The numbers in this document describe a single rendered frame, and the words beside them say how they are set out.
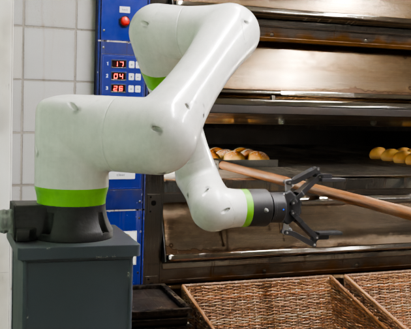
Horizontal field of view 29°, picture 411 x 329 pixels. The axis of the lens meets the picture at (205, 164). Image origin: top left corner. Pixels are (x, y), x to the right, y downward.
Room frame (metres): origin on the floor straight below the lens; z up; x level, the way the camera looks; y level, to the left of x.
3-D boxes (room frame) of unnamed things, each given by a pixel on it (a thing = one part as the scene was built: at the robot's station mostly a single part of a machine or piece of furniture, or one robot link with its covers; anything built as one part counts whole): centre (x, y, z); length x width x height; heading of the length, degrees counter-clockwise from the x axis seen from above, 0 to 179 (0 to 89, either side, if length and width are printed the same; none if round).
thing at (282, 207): (1.98, -0.20, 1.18); 0.09 x 0.07 x 0.08; 113
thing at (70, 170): (1.41, 0.22, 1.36); 0.16 x 0.13 x 0.19; 70
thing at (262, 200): (1.95, -0.13, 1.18); 0.12 x 0.06 x 0.09; 23
